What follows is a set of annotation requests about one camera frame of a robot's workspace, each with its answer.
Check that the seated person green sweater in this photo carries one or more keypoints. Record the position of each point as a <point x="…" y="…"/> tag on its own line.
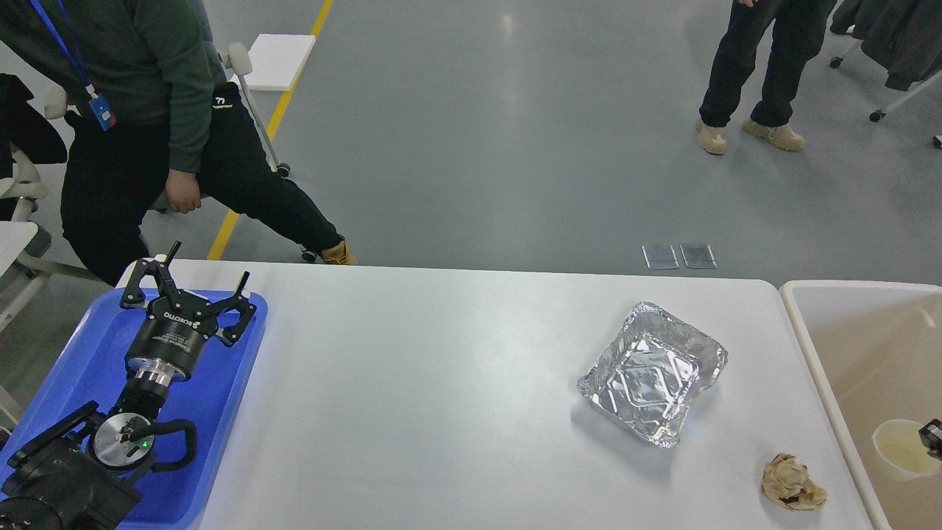
<point x="153" y="116"/>

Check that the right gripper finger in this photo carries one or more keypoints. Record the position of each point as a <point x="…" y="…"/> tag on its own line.
<point x="930" y="434"/>

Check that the coat rack with jackets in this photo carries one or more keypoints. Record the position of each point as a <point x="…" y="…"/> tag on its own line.
<point x="903" y="37"/>

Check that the blue plastic tray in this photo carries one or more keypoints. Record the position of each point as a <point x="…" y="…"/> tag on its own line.
<point x="91" y="367"/>

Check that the white chair at left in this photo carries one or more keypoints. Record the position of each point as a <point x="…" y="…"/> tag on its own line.
<point x="29" y="139"/>

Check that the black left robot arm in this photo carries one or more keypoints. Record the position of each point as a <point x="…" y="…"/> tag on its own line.
<point x="129" y="428"/>

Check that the right floor socket plate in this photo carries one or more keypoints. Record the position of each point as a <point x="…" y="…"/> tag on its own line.
<point x="698" y="256"/>

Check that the white paper cup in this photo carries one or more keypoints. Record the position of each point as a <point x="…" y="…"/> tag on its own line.
<point x="901" y="451"/>

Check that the floor socket plate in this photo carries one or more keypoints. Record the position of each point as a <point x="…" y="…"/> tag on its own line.
<point x="660" y="256"/>
<point x="698" y="256"/>

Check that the crumpled brown paper ball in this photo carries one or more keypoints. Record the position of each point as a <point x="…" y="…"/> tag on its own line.
<point x="787" y="483"/>

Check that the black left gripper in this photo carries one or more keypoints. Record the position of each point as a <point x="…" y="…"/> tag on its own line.
<point x="168" y="336"/>

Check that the white board on floor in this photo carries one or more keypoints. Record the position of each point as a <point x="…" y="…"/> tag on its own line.
<point x="272" y="63"/>

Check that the left floor socket plate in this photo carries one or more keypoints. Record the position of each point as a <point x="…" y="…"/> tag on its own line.
<point x="660" y="256"/>

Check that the aluminium foil tray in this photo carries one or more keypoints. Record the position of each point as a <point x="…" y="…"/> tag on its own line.
<point x="650" y="375"/>

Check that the beige plastic bin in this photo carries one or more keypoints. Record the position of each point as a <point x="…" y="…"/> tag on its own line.
<point x="873" y="349"/>

